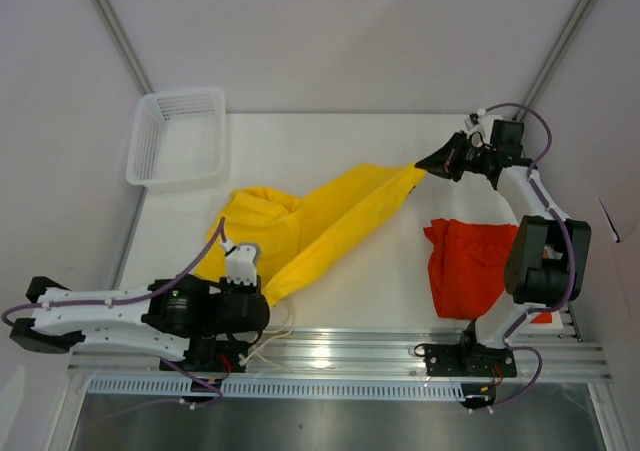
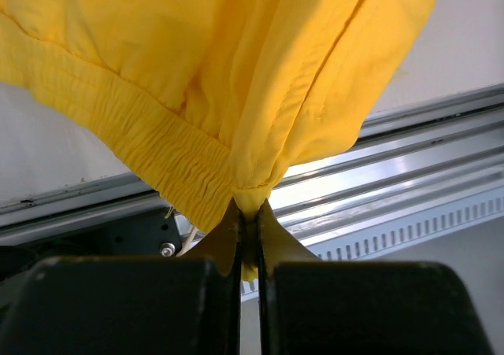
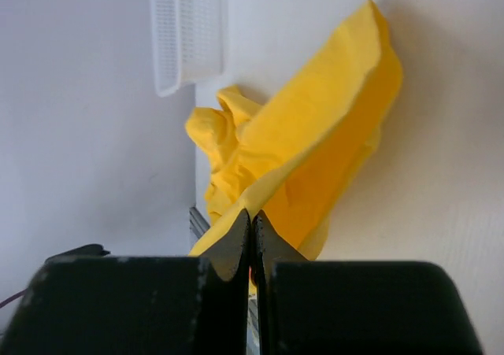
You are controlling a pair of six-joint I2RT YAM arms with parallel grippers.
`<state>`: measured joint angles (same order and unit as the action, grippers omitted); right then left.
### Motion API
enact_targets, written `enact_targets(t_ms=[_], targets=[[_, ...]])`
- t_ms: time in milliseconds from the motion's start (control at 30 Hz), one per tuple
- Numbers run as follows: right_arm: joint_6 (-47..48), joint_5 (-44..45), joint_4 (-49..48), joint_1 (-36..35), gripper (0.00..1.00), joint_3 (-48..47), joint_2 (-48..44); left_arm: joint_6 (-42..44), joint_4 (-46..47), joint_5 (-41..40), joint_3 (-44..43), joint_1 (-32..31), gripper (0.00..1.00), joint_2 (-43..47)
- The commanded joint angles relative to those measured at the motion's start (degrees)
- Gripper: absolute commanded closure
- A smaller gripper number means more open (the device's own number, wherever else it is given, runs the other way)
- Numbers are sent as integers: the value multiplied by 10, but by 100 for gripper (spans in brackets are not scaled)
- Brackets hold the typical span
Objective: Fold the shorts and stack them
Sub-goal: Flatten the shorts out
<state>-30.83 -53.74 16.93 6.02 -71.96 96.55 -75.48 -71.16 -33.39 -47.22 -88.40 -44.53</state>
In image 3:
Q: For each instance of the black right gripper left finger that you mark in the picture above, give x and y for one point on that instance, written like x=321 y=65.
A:
x=138 y=305

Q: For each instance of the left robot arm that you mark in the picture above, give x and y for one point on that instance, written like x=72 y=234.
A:
x=89 y=250

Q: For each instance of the yellow shorts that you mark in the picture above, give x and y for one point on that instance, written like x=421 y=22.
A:
x=294 y=156

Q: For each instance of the white plastic basket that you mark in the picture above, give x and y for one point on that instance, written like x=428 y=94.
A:
x=187 y=42

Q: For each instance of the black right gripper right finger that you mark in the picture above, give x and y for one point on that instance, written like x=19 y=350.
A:
x=354 y=307

